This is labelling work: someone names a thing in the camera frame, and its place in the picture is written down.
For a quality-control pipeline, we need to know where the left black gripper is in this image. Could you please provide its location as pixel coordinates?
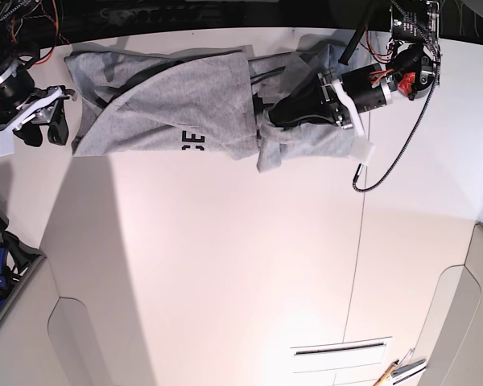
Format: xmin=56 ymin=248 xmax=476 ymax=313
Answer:
xmin=268 ymin=64 xmax=392 ymax=137

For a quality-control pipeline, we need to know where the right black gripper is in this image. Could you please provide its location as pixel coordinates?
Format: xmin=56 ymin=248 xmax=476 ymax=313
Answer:
xmin=0 ymin=66 xmax=76 ymax=146

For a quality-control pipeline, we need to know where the grey T-shirt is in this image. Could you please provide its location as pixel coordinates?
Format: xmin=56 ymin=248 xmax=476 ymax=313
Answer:
xmin=65 ymin=42 xmax=356 ymax=172

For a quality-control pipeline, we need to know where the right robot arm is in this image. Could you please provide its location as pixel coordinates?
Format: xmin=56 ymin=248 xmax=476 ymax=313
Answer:
xmin=0 ymin=1 xmax=76 ymax=157

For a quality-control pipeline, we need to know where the yellow pencil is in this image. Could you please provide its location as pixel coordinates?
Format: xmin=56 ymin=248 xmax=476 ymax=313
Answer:
xmin=373 ymin=360 xmax=398 ymax=386

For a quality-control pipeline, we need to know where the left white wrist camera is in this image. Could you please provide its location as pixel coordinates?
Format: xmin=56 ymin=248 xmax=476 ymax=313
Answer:
xmin=348 ymin=137 xmax=375 ymax=166

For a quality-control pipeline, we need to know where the braided black cable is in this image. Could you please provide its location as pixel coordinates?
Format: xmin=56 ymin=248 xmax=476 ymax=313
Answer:
xmin=352 ymin=0 xmax=444 ymax=194

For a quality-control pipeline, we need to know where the white cable slot cover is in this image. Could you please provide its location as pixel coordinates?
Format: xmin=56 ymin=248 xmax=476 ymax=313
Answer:
xmin=290 ymin=337 xmax=393 ymax=373

